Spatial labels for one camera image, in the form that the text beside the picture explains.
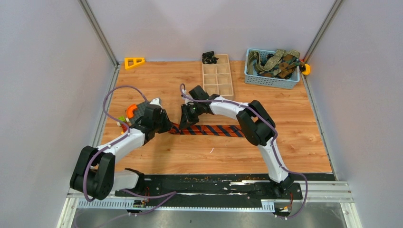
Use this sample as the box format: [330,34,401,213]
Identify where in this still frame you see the yellow triangle bracket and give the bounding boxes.
[124,57,145,70]

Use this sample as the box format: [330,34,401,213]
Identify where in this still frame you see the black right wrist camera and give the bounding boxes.
[189,85,210,100]

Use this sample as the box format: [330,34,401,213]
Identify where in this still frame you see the wooden compartment box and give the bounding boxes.
[202,54,234,100]

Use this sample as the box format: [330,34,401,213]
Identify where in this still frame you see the orange navy striped tie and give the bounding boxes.
[169,123,245,138]

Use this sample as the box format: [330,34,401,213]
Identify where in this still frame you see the olive patterned tie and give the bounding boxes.
[246,49,306,79]

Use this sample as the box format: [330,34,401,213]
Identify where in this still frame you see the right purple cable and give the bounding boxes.
[179,83,308,220]

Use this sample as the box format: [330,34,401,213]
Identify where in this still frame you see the grey building baseplate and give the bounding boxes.
[129,102,150,124]

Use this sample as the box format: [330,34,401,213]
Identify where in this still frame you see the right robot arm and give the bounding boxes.
[180,95,293,199]

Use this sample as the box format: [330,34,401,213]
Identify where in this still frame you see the yellow orange corner bracket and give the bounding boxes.
[299,59,311,76]

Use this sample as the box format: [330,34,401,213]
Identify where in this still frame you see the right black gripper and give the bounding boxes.
[179,102,203,130]

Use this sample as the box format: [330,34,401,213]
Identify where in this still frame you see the brown teal patterned tie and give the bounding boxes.
[257,52,300,79]

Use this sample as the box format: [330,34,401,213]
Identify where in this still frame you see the green and red toy blocks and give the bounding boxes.
[116,116,130,134]

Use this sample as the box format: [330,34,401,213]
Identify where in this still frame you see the rolled black tie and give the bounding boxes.
[201,51,219,65]

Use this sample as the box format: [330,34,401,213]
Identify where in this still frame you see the blue plastic basket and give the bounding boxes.
[244,48,301,89]

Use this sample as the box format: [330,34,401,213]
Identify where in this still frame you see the orange curved block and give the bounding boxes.
[126,104,138,119]

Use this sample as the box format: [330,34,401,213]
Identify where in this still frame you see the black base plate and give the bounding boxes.
[115,173,304,209]

